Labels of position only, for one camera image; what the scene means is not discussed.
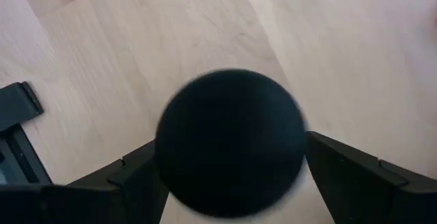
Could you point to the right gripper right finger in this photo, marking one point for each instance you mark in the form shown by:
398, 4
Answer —
348, 176

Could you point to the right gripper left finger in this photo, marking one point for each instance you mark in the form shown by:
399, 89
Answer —
140, 183

